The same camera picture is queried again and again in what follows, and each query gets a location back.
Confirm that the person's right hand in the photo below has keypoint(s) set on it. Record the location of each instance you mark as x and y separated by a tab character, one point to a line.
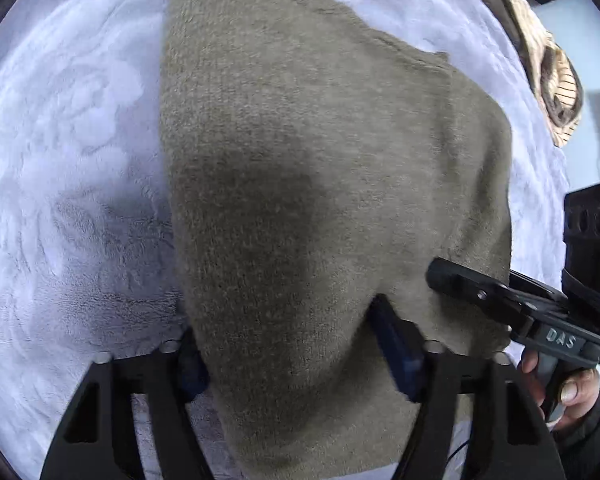
580	390

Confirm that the lavender fleece blanket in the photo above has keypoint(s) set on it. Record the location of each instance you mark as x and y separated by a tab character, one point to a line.
70	185

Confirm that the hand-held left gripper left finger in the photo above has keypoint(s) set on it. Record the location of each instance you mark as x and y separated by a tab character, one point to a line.
192	375

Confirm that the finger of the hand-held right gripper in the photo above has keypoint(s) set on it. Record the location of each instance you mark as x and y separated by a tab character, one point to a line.
470	285
537	285

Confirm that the olive brown knit sweater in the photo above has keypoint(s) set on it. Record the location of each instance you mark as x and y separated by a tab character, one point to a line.
320	210

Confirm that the beige striped cloth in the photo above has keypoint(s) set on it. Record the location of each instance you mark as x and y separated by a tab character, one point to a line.
562	75

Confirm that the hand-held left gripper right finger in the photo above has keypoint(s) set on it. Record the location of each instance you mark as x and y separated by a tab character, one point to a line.
397	350

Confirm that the brown and striped clothes pile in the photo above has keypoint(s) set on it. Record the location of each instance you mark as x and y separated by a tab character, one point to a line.
500	5

